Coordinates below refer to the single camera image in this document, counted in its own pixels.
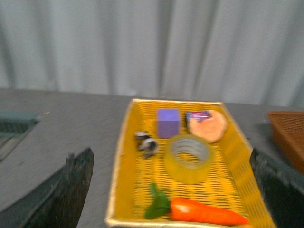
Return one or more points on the green tray at left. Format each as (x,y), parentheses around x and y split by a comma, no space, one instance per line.
(14,127)

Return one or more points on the purple foam cube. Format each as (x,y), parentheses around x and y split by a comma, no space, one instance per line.
(167,123)

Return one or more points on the small red snack packet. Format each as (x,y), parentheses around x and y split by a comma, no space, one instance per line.
(199,116)

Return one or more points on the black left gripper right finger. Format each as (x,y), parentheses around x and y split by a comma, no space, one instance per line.
(281,188)

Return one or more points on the toy croissant bread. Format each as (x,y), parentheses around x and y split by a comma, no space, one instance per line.
(211,129)

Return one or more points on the brown wicker basket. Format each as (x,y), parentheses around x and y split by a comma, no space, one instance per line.
(288,134)

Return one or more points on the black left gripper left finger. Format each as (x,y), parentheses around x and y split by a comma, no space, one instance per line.
(58,201)

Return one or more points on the yellow woven basket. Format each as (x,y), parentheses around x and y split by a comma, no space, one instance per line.
(230,184)

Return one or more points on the black white panda figure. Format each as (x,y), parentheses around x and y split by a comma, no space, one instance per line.
(147,144)

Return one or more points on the orange toy carrot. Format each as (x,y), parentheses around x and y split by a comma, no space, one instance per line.
(187,210)

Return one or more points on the clear yellowish tape roll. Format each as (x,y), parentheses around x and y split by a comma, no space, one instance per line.
(188,158)

